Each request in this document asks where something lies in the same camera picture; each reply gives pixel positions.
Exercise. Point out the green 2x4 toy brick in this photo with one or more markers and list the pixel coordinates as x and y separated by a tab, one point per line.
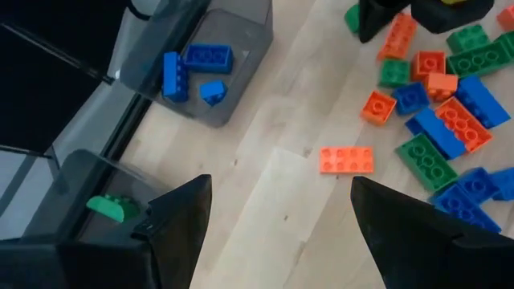
480	60
352	18
108	206
427	162

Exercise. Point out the orange 2x2 toy brick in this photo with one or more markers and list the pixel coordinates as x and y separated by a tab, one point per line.
429	64
378	108
441	85

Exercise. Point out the blue 2x2 toy brick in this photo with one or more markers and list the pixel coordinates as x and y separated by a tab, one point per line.
478	184
505	184
213	92
410	98

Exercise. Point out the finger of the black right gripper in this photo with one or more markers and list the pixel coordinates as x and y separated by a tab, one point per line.
449	14
373	16

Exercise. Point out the small yellow piece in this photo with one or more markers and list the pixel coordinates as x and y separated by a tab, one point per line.
454	1

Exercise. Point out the blue 2x4 toy brick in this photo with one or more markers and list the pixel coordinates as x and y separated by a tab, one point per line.
435	134
174	78
466	208
209	58
482	102

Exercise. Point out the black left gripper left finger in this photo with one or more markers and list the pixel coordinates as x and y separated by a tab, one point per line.
180	241

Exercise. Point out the orange 2x4 toy brick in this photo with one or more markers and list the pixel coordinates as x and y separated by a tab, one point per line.
507	17
346	160
463	124
398	38

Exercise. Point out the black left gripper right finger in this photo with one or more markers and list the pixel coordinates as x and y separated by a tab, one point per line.
409	249

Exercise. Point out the green 2x2 toy brick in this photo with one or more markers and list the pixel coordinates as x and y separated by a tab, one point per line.
467	39
394	73

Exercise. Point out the grey translucent plastic bin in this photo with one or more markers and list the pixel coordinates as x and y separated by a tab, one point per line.
241	40
80	180

